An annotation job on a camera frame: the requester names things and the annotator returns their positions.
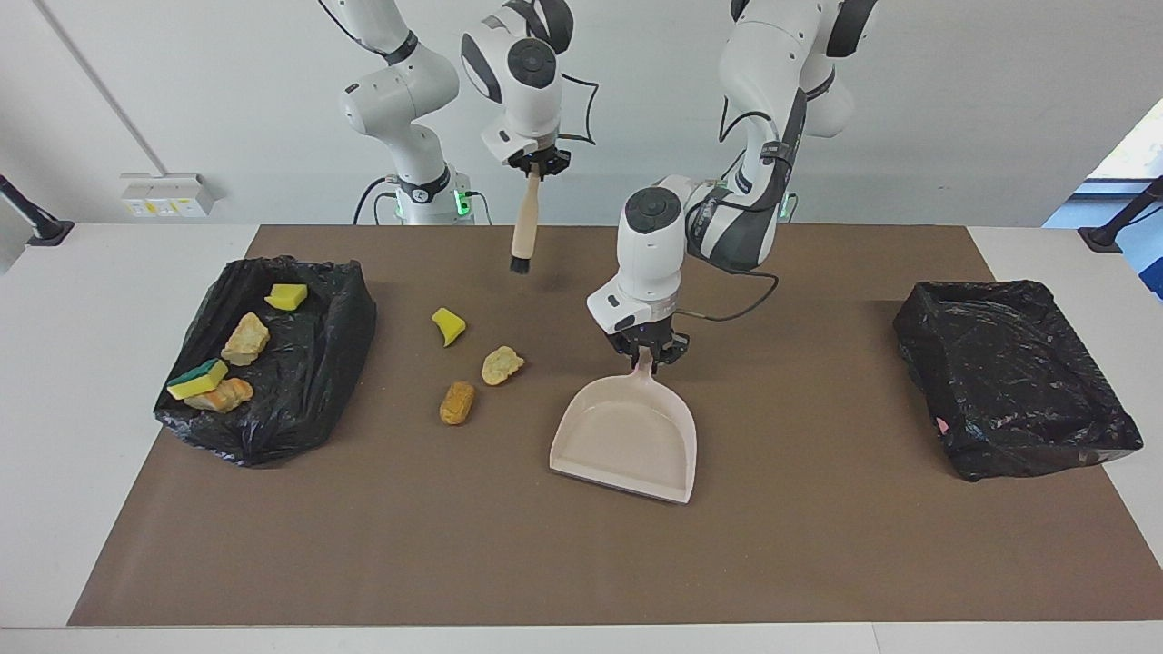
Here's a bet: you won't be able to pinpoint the black arm gripper cable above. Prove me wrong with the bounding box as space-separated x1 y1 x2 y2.
677 82 810 324
554 73 602 148

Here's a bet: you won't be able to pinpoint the yellow sponge with green side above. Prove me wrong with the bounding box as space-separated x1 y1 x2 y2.
166 358 230 401

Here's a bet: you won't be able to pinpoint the beige hand brush black bristles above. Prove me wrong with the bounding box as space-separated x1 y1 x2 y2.
508 163 544 276

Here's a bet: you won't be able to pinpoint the pale golden toy pastry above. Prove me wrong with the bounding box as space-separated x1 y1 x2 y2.
481 345 526 387

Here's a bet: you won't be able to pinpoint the pale beige toy bread chunk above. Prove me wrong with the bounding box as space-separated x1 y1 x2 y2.
221 312 272 367

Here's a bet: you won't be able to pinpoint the black right arm base cable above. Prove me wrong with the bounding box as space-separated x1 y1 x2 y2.
353 175 401 225

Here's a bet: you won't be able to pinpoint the black left arm gripper cable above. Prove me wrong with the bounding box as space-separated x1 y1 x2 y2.
677 82 810 324

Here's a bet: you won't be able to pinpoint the orange striped toy croissant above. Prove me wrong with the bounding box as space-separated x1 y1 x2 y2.
184 377 255 414

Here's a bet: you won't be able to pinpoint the beige plastic dustpan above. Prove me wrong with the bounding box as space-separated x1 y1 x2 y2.
549 349 699 505

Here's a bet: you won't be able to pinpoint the black right arm gripper cable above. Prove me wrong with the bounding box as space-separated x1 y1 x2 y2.
554 73 602 148

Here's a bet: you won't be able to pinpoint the brown table mat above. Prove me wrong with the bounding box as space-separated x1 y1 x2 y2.
68 224 1163 627

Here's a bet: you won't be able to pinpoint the white wall socket box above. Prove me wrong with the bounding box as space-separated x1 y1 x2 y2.
121 173 216 219

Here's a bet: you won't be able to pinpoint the black pole stand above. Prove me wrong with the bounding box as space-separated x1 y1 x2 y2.
0 173 75 247
1079 175 1163 254

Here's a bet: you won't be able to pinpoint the brown toy bread roll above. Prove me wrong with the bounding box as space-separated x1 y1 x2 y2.
439 381 477 426

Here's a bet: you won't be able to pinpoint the loosely crumpled black-bagged bin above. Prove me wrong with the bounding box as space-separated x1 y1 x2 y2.
153 255 378 469

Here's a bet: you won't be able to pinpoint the black-bagged bin with pink spot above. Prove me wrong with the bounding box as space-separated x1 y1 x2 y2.
892 280 1144 482

